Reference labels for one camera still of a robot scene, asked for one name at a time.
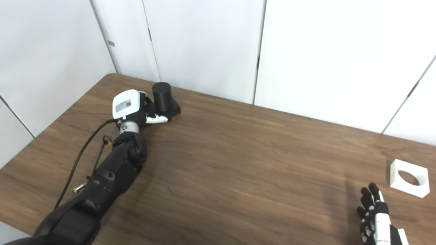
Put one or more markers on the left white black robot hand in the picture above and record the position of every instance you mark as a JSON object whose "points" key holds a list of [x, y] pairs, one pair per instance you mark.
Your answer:
{"points": [[127, 105]]}

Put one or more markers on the white square piece round hole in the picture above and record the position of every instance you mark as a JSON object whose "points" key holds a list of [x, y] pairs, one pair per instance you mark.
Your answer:
{"points": [[419, 190]]}

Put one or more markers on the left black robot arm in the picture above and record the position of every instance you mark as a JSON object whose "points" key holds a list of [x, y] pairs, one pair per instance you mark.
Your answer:
{"points": [[102, 180]]}

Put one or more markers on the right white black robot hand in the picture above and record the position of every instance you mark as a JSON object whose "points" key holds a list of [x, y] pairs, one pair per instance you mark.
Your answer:
{"points": [[378, 224]]}

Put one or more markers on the black cylindrical peg square base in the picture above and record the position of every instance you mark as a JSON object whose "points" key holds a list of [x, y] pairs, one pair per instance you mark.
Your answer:
{"points": [[165, 98]]}

